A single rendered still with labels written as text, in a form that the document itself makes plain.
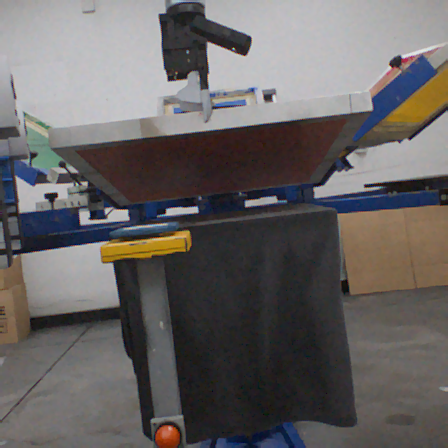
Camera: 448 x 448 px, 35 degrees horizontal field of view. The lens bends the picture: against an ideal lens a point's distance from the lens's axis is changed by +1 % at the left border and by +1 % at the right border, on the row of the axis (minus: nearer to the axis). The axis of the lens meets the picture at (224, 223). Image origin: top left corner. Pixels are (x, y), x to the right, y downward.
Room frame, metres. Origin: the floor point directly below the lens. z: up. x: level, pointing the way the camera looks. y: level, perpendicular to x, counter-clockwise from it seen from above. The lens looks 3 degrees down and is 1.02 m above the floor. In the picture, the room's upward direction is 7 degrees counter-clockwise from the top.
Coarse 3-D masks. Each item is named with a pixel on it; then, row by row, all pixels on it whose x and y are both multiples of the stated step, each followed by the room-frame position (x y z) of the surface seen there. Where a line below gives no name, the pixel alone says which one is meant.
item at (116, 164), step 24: (144, 144) 1.34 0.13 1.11; (168, 144) 1.36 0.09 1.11; (192, 144) 1.38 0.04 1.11; (96, 168) 1.50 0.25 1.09; (120, 168) 1.53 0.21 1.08; (144, 168) 1.56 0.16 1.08; (168, 168) 1.59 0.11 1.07; (192, 168) 1.63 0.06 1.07; (216, 168) 1.66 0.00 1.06; (120, 192) 1.83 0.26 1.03; (144, 192) 1.88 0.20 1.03; (168, 192) 1.93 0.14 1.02; (192, 192) 1.98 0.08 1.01; (216, 192) 2.02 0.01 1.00
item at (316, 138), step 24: (336, 120) 1.33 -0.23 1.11; (216, 144) 1.41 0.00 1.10; (240, 144) 1.43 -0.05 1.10; (264, 144) 1.46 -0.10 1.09; (288, 144) 1.49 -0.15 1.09; (312, 144) 1.52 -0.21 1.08; (240, 168) 1.70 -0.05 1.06; (264, 168) 1.74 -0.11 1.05; (288, 168) 1.78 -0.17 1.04; (312, 168) 1.82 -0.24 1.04
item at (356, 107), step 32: (352, 96) 1.29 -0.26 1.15; (64, 128) 1.29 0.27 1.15; (96, 128) 1.29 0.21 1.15; (128, 128) 1.29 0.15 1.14; (160, 128) 1.29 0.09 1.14; (192, 128) 1.29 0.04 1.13; (224, 128) 1.29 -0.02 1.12; (256, 128) 1.32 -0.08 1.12; (352, 128) 1.41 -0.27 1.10; (64, 160) 1.39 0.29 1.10; (224, 192) 2.04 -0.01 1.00
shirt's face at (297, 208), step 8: (264, 208) 1.83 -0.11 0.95; (288, 208) 1.65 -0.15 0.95; (296, 208) 1.60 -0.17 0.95; (304, 208) 1.55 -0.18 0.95; (312, 208) 1.51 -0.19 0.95; (320, 208) 1.47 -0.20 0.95; (328, 208) 1.43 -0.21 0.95; (200, 216) 1.81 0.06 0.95; (256, 216) 1.45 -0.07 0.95; (264, 216) 1.41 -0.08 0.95; (136, 224) 1.78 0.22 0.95; (144, 224) 1.72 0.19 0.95; (152, 224) 1.66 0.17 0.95; (192, 224) 1.44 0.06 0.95; (200, 224) 1.40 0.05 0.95
